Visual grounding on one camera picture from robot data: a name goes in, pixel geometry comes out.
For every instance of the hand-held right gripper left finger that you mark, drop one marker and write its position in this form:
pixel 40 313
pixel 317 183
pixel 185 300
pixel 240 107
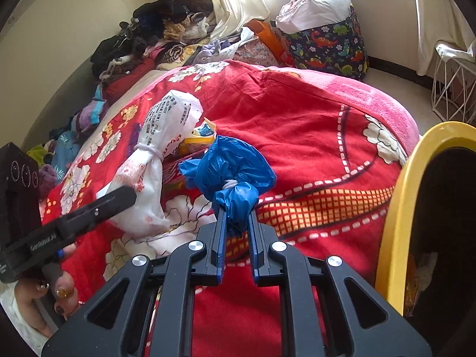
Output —
pixel 219 245

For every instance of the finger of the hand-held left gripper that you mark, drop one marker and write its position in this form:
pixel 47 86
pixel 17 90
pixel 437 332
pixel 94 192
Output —
pixel 104 204

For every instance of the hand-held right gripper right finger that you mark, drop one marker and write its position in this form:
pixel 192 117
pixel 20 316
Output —
pixel 254 253

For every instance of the blue plastic bag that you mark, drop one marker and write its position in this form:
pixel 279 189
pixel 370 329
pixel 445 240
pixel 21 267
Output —
pixel 230 171

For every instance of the white printed plastic bag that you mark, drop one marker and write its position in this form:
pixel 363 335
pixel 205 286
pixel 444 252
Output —
pixel 167 119

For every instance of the yellow snack wrapper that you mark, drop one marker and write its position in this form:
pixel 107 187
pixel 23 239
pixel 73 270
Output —
pixel 202 135

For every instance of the yellow rimmed bin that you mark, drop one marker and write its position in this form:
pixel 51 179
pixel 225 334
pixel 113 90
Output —
pixel 401 200

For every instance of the person's left hand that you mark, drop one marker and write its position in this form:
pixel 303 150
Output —
pixel 29 305

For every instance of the light blue cloth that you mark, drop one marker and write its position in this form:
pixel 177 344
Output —
pixel 65 152

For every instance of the purple striped cloth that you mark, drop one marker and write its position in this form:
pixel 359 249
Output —
pixel 89 113

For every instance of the beige bed sheet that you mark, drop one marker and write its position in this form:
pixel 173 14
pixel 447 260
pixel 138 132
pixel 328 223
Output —
pixel 126 93

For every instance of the grey bed headboard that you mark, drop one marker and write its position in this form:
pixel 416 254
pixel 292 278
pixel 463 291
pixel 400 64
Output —
pixel 70 93

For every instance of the red floral blanket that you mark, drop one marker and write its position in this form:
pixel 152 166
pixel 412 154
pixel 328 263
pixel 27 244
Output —
pixel 305 137

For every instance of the red cloth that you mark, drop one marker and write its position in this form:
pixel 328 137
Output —
pixel 126 78

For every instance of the brown patterned blanket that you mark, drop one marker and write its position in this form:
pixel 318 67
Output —
pixel 178 54

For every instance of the pile of dark clothes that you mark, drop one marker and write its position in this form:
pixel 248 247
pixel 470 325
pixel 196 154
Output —
pixel 156 22

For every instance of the floral fabric bag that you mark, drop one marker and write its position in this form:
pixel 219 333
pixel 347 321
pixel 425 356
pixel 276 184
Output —
pixel 256 54

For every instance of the lavender cloth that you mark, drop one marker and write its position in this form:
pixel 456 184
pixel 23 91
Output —
pixel 219 46

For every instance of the orange bag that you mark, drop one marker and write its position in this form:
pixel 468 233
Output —
pixel 266 37

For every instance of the dinosaur print fabric basket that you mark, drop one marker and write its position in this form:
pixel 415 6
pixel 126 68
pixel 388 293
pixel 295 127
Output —
pixel 331 52

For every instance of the cream curtain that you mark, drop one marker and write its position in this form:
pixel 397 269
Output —
pixel 238 0
pixel 438 15

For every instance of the pink cloth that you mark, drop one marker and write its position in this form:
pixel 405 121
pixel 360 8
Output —
pixel 299 0

